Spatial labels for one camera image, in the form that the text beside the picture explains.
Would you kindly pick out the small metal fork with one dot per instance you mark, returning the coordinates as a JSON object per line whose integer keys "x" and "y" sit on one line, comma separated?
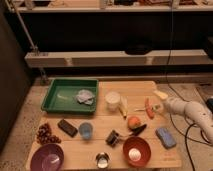
{"x": 153, "y": 108}

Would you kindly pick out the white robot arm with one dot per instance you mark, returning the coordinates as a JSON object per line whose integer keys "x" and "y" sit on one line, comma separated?
{"x": 192, "y": 109}

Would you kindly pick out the blue sponge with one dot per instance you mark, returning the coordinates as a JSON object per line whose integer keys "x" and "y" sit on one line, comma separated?
{"x": 165, "y": 137}

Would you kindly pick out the dark eggplant toy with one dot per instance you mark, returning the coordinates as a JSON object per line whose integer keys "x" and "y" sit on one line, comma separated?
{"x": 138, "y": 130}

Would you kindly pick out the small metal cup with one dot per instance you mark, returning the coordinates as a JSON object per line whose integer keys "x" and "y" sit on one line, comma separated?
{"x": 102, "y": 160}

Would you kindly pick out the orange carrot toy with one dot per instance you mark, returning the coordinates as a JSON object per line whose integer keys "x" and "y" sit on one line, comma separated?
{"x": 148, "y": 109}

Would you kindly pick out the yellow corn cob toy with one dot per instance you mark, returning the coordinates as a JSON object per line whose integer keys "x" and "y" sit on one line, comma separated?
{"x": 123, "y": 107}

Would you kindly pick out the orange fruit toy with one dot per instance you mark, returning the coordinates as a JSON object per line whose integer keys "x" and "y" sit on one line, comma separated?
{"x": 133, "y": 122}

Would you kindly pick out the green plastic tray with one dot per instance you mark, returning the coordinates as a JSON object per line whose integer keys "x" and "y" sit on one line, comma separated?
{"x": 61, "y": 96}

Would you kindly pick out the red bowl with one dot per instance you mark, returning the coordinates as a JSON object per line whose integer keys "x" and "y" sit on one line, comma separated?
{"x": 142, "y": 146}

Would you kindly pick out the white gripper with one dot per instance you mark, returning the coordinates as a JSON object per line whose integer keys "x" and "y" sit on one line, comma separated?
{"x": 172, "y": 104}

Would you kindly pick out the blue translucent cup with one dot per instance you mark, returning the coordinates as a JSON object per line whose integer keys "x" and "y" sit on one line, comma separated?
{"x": 86, "y": 130}

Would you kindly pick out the dark brown rectangular block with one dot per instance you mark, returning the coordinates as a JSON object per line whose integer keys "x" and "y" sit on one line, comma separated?
{"x": 67, "y": 128}

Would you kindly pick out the purple bowl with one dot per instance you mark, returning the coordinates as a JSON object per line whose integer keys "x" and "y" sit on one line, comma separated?
{"x": 48, "y": 157}

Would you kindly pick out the white egg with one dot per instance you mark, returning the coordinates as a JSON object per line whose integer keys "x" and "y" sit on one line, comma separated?
{"x": 134, "y": 154}

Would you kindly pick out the black object on shelf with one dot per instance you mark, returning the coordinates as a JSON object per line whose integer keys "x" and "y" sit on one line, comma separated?
{"x": 138, "y": 46}

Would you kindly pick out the white plastic cup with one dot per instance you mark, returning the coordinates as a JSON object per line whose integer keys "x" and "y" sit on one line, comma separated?
{"x": 112, "y": 100}

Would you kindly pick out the white metal shelf rack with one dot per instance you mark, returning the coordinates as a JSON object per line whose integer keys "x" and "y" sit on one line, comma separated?
{"x": 90, "y": 40}

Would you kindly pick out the bunch of dark grapes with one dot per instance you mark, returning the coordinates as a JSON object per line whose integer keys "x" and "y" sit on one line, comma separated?
{"x": 44, "y": 135}

